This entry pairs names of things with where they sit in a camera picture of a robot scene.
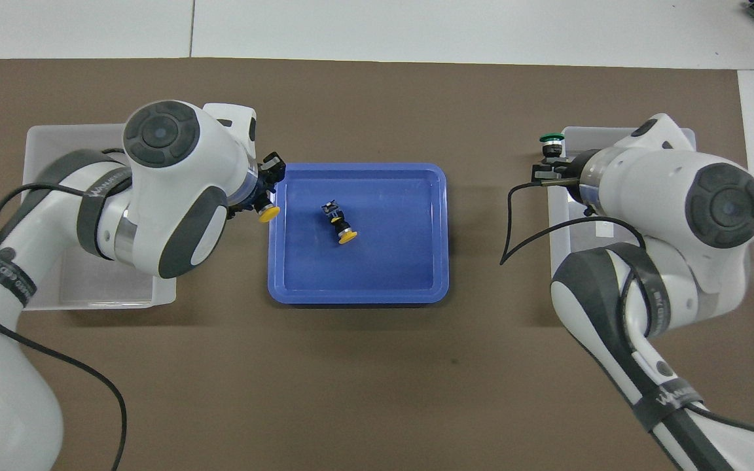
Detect brown paper table mat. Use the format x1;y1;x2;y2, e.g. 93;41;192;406
0;58;754;471

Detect blue plastic tray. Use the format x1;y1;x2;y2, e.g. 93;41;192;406
267;162;450;305

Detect yellow push button clear block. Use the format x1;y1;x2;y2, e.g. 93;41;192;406
249;193;281;225

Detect translucent white plastic box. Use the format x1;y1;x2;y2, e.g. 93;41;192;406
545;126;698;308
22;122;183;311

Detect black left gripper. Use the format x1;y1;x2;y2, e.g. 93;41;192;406
226;151;287;218

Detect green push button switch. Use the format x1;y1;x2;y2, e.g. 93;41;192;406
539;133;566;164

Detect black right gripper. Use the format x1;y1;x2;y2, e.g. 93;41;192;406
532;151;591;198

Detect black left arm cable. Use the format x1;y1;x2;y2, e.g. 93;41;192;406
0;147;130;471

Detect yellow push button dark block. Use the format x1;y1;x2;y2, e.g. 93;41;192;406
322;200;360;246

